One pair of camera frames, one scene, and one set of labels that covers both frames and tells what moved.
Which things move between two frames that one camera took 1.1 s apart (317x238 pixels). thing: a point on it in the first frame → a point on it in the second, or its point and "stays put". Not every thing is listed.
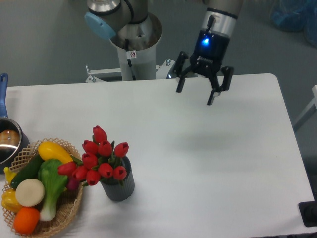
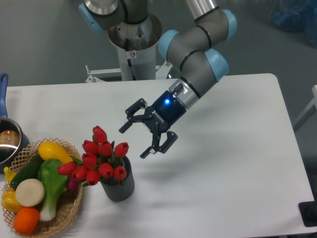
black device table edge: x=308 y=211 stays put
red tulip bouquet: x=100 y=160 stays put
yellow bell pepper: x=9 y=201 stays put
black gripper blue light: x=208 y=52 → x=160 y=117
